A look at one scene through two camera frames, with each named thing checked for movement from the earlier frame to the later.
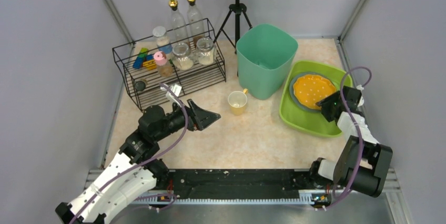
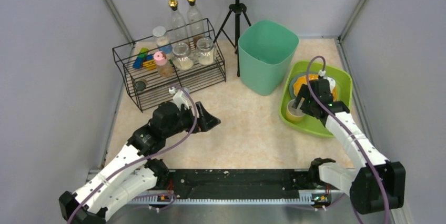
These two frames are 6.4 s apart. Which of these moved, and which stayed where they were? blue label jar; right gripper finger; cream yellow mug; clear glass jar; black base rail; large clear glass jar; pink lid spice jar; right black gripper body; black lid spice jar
Moved: right black gripper body; cream yellow mug; right gripper finger
Stayed: black base rail; pink lid spice jar; blue label jar; black lid spice jar; large clear glass jar; clear glass jar
